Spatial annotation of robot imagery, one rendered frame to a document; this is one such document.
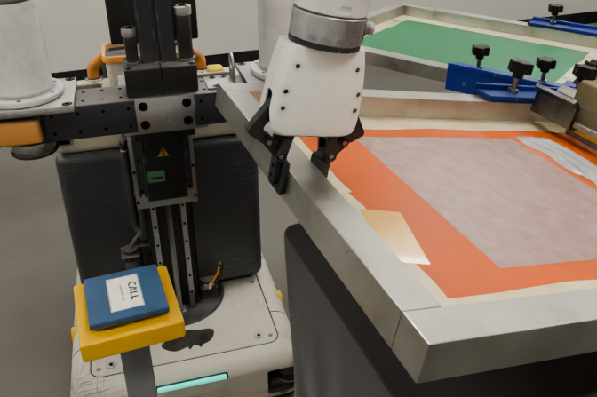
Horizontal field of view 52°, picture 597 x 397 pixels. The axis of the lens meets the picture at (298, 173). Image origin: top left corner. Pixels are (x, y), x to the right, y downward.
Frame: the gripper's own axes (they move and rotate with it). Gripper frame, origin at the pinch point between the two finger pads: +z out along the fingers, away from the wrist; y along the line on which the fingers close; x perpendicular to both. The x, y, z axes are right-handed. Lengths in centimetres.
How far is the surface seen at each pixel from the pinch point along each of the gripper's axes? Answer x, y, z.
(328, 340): -2.8, -11.1, 28.4
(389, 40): -108, -75, 9
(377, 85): -301, -196, 85
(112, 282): -14.0, 17.6, 23.6
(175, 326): -4.9, 10.7, 24.5
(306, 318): -11.0, -11.5, 31.1
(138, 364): -9.3, 14.2, 34.4
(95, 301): -10.9, 20.1, 24.0
